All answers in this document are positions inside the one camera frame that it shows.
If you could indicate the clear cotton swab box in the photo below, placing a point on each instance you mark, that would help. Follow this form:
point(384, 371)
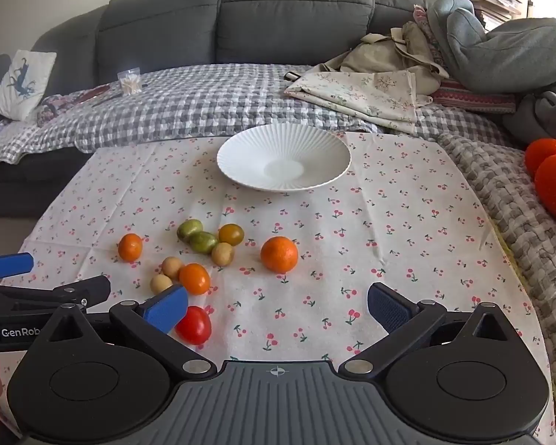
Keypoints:
point(129, 82)

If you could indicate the grey checked blanket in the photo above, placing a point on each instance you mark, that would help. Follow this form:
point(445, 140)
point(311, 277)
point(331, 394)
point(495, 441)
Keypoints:
point(204, 102)

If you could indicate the cherry print cloth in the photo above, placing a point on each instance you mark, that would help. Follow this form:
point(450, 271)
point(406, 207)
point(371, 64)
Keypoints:
point(398, 241)

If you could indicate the striped cloth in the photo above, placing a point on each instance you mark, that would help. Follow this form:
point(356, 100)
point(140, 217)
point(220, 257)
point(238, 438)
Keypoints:
point(472, 97)

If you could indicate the grey fleece garment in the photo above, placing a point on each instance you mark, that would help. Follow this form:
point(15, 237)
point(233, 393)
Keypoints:
point(514, 55)

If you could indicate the red tomato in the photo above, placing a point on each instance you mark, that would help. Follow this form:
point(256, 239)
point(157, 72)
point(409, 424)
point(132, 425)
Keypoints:
point(194, 326)

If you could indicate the white ribbed plate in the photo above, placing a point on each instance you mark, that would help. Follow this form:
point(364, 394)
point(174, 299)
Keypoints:
point(282, 160)

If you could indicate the purple patterned cloth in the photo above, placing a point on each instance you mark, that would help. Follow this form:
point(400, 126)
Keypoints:
point(55, 109)

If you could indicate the orange green tomato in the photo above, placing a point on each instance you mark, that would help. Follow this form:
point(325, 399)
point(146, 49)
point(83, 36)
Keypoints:
point(231, 234)

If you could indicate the white deer print pillow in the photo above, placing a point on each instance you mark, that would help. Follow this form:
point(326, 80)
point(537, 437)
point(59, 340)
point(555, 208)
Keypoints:
point(23, 81)

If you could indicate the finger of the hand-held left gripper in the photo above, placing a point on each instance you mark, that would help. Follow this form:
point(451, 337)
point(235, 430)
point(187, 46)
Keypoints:
point(9, 265)
point(74, 289)

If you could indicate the stack of books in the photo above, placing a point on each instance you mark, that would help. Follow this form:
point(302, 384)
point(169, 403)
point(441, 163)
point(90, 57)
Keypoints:
point(489, 2)

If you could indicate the large orange mandarin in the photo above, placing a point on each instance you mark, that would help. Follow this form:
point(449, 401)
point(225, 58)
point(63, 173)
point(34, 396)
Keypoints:
point(279, 254)

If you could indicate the dark grey garment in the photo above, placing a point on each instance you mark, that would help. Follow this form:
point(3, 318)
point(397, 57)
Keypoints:
point(546, 116)

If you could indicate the small orange mandarin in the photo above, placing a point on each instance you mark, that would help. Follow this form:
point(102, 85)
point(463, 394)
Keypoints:
point(129, 246)

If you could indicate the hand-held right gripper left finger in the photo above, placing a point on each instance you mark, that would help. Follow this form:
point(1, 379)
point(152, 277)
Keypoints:
point(166, 309)

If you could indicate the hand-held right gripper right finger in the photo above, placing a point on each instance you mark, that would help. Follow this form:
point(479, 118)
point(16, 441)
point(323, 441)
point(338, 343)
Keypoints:
point(389, 308)

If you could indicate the small tan longan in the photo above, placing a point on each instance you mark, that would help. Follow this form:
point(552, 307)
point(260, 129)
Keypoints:
point(172, 267)
point(161, 283)

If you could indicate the grey sofa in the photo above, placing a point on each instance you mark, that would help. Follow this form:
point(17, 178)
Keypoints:
point(296, 18)

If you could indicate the brown round longan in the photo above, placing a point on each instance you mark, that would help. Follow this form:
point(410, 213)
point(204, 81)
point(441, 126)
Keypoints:
point(223, 254)

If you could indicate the grey knitted blanket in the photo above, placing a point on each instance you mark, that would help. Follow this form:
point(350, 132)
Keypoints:
point(514, 204)

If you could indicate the floral beige cloth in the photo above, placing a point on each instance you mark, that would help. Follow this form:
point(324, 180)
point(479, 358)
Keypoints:
point(366, 92)

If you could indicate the beige garment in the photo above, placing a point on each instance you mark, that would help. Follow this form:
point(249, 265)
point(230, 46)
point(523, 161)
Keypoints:
point(384, 55)

